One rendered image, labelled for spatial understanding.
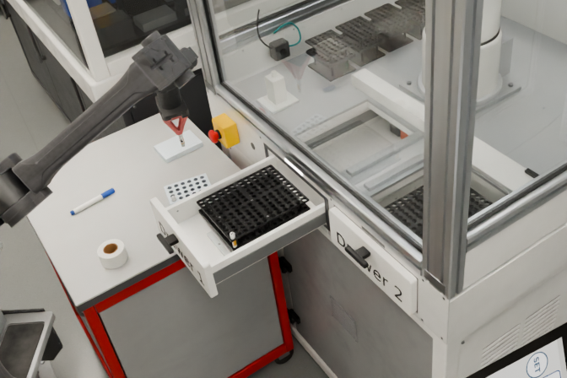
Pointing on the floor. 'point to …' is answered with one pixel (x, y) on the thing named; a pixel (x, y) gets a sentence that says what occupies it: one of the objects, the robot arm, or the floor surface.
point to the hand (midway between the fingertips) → (178, 131)
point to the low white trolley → (155, 267)
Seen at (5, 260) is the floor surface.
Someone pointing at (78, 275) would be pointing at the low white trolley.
